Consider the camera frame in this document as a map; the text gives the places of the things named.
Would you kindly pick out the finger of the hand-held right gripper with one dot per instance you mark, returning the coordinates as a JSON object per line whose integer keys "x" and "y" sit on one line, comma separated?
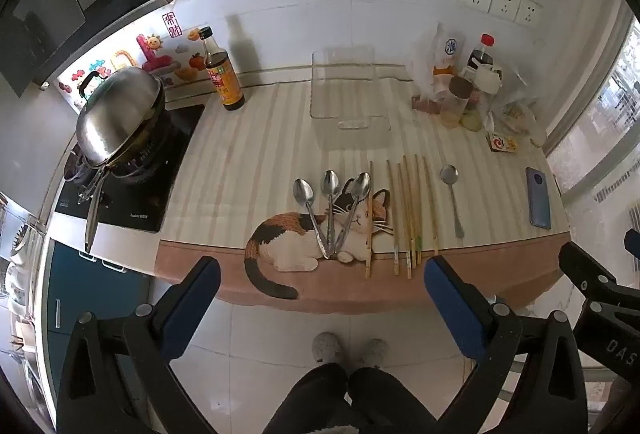
{"x": 634, "y": 246}
{"x": 585, "y": 269}

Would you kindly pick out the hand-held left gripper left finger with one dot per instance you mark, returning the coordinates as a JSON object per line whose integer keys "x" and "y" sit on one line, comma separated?
{"x": 192, "y": 309}

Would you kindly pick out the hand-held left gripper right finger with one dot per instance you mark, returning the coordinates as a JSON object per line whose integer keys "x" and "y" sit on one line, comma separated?
{"x": 455, "y": 309}

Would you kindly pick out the group of wooden chopsticks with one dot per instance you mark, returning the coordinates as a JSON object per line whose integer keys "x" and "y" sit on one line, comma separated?
{"x": 404, "y": 219}

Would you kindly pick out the steel spoon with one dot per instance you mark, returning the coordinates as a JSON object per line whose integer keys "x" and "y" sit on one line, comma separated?
{"x": 448, "y": 174}
{"x": 360, "y": 187}
{"x": 303, "y": 192}
{"x": 330, "y": 184}

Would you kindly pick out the clear plastic container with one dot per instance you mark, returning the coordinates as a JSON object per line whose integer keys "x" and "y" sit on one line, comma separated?
{"x": 350, "y": 84}

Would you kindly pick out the blue phone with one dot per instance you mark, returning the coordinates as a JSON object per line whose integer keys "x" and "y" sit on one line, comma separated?
{"x": 538, "y": 199}

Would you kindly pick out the grey right slipper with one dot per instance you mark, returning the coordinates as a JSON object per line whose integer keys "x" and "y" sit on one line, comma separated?
{"x": 373, "y": 353}

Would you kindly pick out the grey slipper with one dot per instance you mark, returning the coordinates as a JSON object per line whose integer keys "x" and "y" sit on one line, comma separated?
{"x": 373, "y": 353}
{"x": 327, "y": 348}

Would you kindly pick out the blue kitchen cabinet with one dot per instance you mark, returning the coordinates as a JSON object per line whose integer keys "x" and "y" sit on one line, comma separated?
{"x": 85, "y": 294}

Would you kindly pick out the black glass gas stove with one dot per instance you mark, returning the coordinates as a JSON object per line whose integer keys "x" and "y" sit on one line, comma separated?
{"x": 150, "y": 194}

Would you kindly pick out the window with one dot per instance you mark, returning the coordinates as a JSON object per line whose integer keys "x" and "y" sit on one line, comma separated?
{"x": 600, "y": 124}

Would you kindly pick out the grey left slipper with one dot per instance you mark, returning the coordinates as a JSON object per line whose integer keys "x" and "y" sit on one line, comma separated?
{"x": 327, "y": 348}

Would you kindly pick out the small red yellow box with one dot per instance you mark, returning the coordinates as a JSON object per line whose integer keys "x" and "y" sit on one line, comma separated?
{"x": 502, "y": 143}

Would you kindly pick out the person's left leg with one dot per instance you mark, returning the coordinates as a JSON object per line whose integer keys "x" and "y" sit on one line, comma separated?
{"x": 315, "y": 404}

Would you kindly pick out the cat printed striped mat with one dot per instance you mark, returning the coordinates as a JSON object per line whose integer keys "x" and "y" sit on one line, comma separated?
{"x": 250, "y": 154}

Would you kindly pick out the clear plastic bag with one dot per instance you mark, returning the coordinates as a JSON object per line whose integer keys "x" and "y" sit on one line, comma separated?
{"x": 515, "y": 114}

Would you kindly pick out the pale round object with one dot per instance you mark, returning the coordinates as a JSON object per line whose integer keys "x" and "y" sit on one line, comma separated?
{"x": 472, "y": 121}

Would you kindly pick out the metal kitchen rack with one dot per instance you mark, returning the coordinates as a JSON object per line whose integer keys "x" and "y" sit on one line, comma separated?
{"x": 17, "y": 239}

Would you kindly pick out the jar with brown lid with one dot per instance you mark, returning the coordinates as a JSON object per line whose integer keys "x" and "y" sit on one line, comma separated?
{"x": 457, "y": 104}

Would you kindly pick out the pink packet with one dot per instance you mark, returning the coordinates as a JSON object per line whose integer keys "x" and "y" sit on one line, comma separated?
{"x": 425, "y": 105}

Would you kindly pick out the steel wok pan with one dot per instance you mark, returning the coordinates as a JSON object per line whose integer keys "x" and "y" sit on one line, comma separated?
{"x": 120, "y": 114}

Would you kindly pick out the white plastic cup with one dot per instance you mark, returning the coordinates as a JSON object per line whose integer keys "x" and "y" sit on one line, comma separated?
{"x": 487, "y": 79}

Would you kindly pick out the dark soy sauce bottle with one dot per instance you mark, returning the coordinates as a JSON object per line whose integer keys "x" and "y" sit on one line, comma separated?
{"x": 225, "y": 84}

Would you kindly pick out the dark bottle with red cap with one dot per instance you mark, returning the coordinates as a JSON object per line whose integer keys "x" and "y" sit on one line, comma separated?
{"x": 480, "y": 56}

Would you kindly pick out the white plastic bag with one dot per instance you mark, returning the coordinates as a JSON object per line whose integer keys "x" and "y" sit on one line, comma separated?
{"x": 440, "y": 54}

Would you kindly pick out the colourful wall stickers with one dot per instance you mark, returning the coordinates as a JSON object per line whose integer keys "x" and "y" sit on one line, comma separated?
{"x": 150, "y": 49}

